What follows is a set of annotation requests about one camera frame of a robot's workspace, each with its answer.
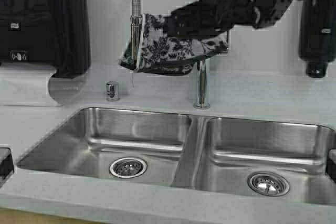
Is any black white floral cloth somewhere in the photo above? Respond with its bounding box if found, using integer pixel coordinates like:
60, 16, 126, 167
118, 14, 227, 76

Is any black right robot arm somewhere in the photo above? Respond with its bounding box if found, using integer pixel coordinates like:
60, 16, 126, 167
164, 0, 301, 39

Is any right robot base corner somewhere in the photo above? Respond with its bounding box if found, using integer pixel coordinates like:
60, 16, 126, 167
325, 149, 336, 182

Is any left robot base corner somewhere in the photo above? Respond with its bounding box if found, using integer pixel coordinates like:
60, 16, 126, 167
1, 147, 14, 187

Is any small chrome air gap cap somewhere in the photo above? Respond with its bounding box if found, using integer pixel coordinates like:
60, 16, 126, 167
106, 81, 119, 101

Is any chrome spring sink faucet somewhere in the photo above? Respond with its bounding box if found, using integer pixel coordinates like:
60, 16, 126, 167
131, 0, 210, 110

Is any stainless steel double sink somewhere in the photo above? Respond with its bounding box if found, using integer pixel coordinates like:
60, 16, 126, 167
17, 107, 335, 206

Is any black paper towel dispenser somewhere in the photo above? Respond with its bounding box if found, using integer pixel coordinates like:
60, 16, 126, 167
1, 0, 91, 79

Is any black wall soap dispenser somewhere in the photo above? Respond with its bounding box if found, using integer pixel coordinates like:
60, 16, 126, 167
299, 0, 335, 78

